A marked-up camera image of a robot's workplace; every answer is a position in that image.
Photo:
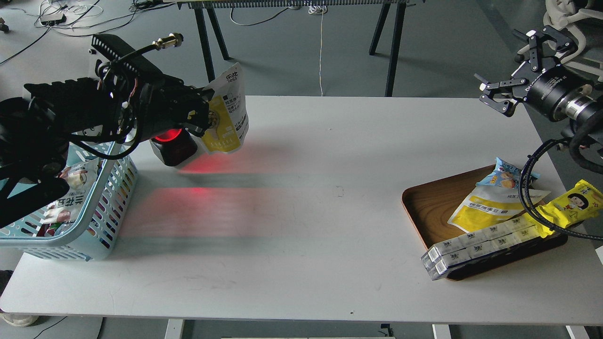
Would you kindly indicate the black trestle table background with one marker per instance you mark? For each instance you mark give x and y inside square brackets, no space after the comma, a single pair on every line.
[286,50]

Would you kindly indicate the yellow white flat snack pouch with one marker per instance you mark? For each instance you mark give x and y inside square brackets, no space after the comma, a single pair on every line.
[486,206]

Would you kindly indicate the yellow cartoon face snack bag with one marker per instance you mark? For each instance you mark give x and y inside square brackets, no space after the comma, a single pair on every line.
[583,201]

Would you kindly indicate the blue chip snack bag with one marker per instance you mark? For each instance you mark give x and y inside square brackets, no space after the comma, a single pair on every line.
[504,175]

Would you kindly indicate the white red snack bag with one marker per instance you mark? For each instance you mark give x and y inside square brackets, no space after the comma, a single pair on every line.
[60,215]

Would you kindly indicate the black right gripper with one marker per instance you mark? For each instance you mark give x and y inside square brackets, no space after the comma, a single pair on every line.
[557,93]

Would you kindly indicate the light blue plastic basket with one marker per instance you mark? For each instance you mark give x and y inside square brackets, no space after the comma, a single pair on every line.
[95,231]

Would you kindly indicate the black barcode scanner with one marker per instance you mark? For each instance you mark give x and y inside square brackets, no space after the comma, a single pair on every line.
[173,147]

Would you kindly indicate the yellow white chickpea snack pouch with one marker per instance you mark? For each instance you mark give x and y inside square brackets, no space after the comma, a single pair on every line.
[228,113]

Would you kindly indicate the clear boxed snack row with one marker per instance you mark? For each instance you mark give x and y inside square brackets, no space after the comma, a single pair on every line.
[479,251]

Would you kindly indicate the wooden brown tray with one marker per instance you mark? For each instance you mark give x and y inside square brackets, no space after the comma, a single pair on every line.
[430,205]

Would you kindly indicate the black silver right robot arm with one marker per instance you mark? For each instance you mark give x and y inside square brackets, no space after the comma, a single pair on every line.
[581,133]

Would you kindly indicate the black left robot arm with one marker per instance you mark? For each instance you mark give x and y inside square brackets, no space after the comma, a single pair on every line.
[127,102]

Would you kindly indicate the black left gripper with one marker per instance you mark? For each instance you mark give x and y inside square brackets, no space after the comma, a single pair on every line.
[163,102]

